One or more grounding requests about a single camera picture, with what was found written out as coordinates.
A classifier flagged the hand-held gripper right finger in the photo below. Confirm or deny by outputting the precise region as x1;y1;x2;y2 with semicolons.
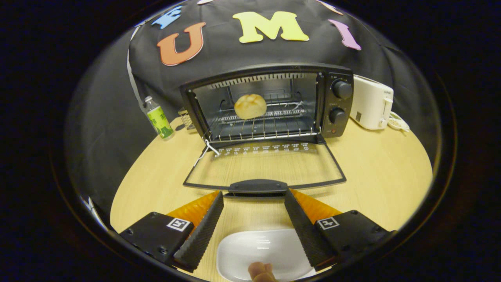
284;189;396;271

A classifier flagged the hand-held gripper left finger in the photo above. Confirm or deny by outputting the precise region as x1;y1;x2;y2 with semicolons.
119;191;225;273

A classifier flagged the black toaster oven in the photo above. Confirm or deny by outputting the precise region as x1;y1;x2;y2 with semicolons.
179;63;355;197

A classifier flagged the round golden bread bun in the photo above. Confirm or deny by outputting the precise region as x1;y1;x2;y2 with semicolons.
234;94;267;120

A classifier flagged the white pop-up toaster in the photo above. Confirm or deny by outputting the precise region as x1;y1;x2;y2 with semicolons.
350;74;394;130

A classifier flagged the white square plate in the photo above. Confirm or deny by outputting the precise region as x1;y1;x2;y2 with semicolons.
216;229;317;282

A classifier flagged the green label plastic bottle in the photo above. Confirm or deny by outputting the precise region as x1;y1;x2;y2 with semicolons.
143;96;175;141

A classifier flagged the small white divided dish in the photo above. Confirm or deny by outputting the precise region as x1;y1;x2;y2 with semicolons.
387;111;410;132

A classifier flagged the small wire rack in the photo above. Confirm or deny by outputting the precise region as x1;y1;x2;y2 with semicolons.
178;108;196;130

